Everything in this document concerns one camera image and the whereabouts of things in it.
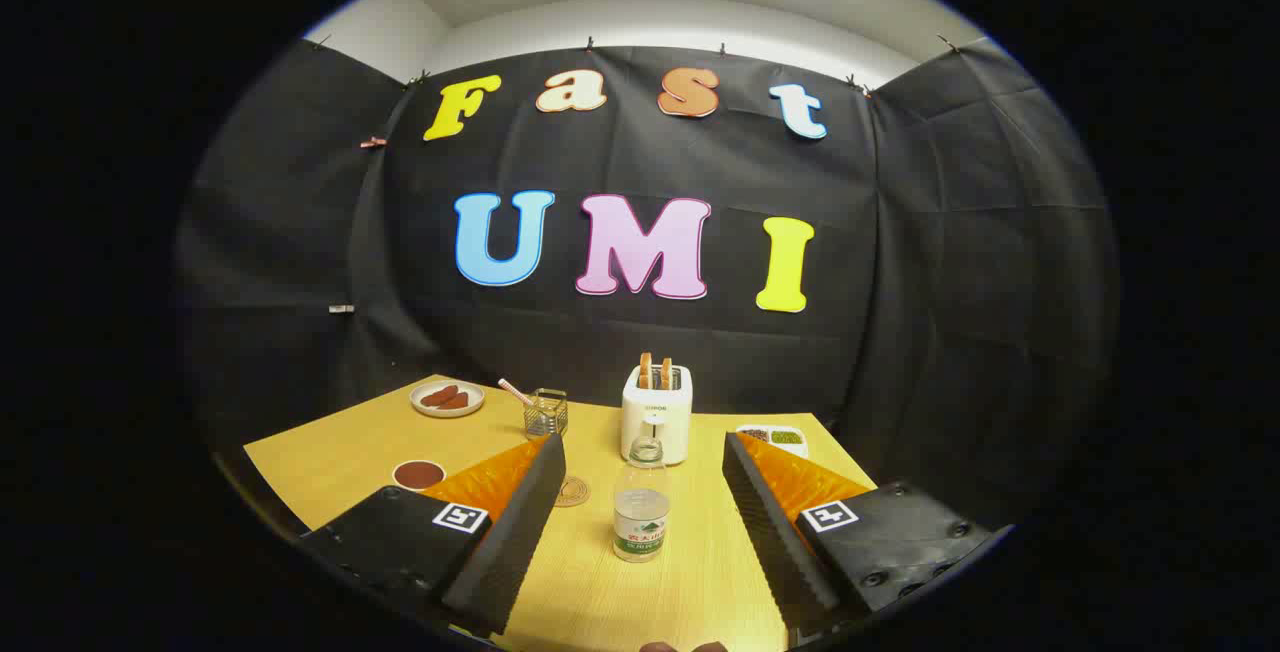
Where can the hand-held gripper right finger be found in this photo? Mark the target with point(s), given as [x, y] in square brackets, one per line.
[775, 542]

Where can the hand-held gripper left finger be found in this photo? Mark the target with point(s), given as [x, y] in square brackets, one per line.
[510, 542]

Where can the round cork coaster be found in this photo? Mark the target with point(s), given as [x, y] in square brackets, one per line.
[575, 492]

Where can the clear plastic juice bottle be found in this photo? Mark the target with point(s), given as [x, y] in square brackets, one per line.
[640, 517]

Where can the white divided dish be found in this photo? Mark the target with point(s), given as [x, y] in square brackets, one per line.
[772, 437]

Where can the brown food piece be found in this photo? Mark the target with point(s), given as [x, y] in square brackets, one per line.
[456, 401]
[437, 395]

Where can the striped straw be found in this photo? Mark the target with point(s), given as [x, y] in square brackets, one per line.
[514, 391]

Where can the small round white plate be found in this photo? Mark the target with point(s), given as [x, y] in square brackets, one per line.
[425, 407]

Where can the white toaster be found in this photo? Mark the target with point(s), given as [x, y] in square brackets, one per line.
[655, 427]

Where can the wooden table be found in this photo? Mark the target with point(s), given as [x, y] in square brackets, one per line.
[330, 462]

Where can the toast slice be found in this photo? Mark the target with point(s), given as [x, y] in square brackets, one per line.
[646, 370]
[666, 373]

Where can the black backdrop cloth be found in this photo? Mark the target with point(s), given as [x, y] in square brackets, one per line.
[950, 282]

